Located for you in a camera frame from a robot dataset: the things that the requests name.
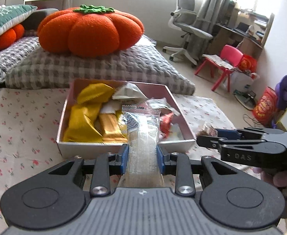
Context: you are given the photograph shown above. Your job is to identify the clear white rice cracker packet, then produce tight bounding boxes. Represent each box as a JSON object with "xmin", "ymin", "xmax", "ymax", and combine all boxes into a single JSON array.
[{"xmin": 119, "ymin": 105, "xmax": 165, "ymax": 188}]

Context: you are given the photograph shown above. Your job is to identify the white text snack packet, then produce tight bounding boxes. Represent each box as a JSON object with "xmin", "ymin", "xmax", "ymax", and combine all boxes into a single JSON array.
[{"xmin": 112, "ymin": 82, "xmax": 147, "ymax": 101}]

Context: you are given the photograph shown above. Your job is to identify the brown bread snack packet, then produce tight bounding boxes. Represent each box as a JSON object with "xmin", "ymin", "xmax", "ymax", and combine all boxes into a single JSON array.
[{"xmin": 198, "ymin": 123, "xmax": 218, "ymax": 137}]

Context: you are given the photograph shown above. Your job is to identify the orange yellow wafer packet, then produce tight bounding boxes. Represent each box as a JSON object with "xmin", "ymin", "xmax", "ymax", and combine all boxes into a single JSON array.
[{"xmin": 99, "ymin": 114, "xmax": 127, "ymax": 143}]

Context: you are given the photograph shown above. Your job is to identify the red gift bag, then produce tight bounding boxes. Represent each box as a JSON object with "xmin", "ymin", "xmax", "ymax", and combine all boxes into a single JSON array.
[{"xmin": 252, "ymin": 87, "xmax": 278, "ymax": 126}]

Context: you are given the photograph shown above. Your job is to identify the pink cardboard box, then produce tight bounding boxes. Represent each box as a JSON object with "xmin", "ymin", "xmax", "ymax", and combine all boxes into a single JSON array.
[{"xmin": 56, "ymin": 78, "xmax": 197, "ymax": 160}]

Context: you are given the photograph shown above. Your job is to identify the large yellow snack bag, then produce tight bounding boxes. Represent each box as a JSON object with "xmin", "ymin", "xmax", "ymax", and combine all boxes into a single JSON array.
[{"xmin": 63, "ymin": 103, "xmax": 103, "ymax": 143}]

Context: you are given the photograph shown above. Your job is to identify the yellow blue snack packet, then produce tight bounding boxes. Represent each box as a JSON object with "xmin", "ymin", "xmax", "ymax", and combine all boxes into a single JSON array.
[{"xmin": 116, "ymin": 110, "xmax": 127, "ymax": 137}]

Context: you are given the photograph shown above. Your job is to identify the purple plush toy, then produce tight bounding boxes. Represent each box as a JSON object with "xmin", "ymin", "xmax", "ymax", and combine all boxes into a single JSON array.
[{"xmin": 275, "ymin": 75, "xmax": 287, "ymax": 110}]

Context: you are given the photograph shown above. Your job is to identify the red plastic child chair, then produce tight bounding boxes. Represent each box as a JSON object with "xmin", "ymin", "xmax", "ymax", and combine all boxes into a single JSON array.
[{"xmin": 194, "ymin": 45, "xmax": 244, "ymax": 92}]

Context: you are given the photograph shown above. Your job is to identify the cherry print cloth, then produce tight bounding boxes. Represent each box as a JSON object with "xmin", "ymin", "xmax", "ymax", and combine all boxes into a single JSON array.
[{"xmin": 0, "ymin": 89, "xmax": 248, "ymax": 233}]

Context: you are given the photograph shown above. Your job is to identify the wooden desk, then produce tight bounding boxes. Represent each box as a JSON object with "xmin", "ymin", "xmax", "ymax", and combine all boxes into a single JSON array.
[{"xmin": 205, "ymin": 13, "xmax": 275, "ymax": 60}]

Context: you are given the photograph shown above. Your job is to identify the grey checked quilted cushion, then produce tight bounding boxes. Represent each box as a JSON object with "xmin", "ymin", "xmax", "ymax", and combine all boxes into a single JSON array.
[{"xmin": 5, "ymin": 36, "xmax": 196, "ymax": 95}]

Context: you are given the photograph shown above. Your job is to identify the grey office chair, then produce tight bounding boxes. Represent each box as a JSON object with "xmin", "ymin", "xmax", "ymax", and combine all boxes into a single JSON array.
[{"xmin": 163, "ymin": 0, "xmax": 213, "ymax": 67}]

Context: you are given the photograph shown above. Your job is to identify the orange pumpkin plush cushion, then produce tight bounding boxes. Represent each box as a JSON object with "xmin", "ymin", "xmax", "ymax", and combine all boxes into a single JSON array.
[{"xmin": 37, "ymin": 4, "xmax": 144, "ymax": 58}]

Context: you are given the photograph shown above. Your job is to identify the grey curtain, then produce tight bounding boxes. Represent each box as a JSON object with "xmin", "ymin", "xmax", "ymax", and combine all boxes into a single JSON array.
[{"xmin": 187, "ymin": 0, "xmax": 237, "ymax": 54}]

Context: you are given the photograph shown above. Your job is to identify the grey checked sofa cover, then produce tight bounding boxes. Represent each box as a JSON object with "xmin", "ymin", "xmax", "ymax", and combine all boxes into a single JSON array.
[{"xmin": 0, "ymin": 30, "xmax": 39, "ymax": 88}]

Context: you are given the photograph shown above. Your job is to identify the dark grey sofa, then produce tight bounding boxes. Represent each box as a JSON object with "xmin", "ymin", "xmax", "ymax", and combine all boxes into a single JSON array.
[{"xmin": 21, "ymin": 8, "xmax": 59, "ymax": 30}]

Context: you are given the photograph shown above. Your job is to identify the small orange pumpkin cushion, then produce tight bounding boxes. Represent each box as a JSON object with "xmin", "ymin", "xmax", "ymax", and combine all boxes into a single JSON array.
[{"xmin": 0, "ymin": 24, "xmax": 25, "ymax": 51}]

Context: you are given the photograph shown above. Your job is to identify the green snowflake pillow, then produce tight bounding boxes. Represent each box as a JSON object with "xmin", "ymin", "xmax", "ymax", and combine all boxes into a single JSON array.
[{"xmin": 0, "ymin": 4, "xmax": 37, "ymax": 36}]

